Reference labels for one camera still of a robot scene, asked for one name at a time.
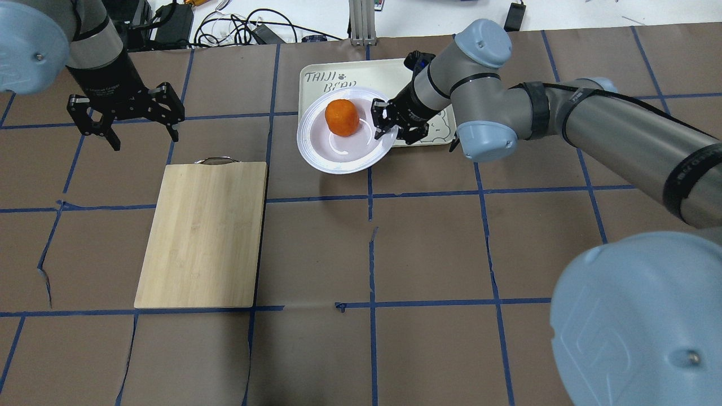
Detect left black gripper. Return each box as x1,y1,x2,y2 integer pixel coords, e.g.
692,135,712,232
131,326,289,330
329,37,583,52
67,82,186,152

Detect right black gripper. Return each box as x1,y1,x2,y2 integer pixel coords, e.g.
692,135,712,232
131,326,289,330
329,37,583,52
369,98,435,145

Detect orange fruit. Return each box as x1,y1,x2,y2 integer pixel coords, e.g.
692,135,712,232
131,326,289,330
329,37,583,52
324,99,359,137

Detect white round plate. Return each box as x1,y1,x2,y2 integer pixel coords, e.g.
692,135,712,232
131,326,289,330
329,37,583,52
296,86,398,175

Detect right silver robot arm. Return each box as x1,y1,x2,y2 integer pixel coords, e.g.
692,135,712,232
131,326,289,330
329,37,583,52
368,23,720,405

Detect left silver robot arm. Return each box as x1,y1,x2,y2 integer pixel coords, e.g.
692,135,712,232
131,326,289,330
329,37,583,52
1,1,185,151

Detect cream bear tray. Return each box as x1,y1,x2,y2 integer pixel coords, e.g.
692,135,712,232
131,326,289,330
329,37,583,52
298,59,456,146

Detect black electronics box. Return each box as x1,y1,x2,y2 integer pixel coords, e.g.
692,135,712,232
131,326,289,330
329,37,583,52
104,0,195,51

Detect bamboo cutting board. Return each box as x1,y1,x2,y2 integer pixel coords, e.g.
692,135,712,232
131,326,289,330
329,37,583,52
134,162,268,309

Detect black power adapter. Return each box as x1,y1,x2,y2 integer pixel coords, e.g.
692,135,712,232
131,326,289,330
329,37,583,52
251,24,286,45

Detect aluminium frame post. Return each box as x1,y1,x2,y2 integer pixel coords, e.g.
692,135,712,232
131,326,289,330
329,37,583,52
348,0,377,46

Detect black cable bundle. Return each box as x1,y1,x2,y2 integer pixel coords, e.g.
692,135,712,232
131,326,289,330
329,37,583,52
193,8,345,48

